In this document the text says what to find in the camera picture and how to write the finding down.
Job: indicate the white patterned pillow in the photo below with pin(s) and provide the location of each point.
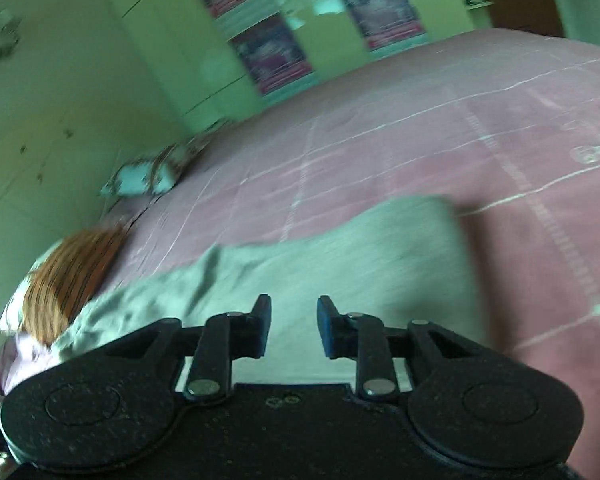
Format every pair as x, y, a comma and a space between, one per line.
156, 173

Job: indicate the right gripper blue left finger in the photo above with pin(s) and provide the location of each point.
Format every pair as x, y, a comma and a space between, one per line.
223, 339

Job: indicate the lower left calendar poster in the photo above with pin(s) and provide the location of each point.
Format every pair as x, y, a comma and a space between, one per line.
271, 55

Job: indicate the orange striped pillow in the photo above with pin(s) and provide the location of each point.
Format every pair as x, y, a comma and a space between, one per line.
61, 282

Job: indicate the grey knit pants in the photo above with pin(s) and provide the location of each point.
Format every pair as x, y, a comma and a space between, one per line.
402, 260

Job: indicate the pink checked bed sheet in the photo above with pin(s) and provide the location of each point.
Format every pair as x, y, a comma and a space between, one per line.
506, 124

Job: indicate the cream wardrobe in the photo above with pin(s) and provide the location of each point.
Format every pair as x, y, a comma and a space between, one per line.
227, 60

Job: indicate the cream arched headboard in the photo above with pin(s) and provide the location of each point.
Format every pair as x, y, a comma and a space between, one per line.
52, 168

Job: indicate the upper right calendar poster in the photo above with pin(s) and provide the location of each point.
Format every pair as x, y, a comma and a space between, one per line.
388, 26

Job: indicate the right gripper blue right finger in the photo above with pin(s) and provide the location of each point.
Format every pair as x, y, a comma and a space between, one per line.
361, 338

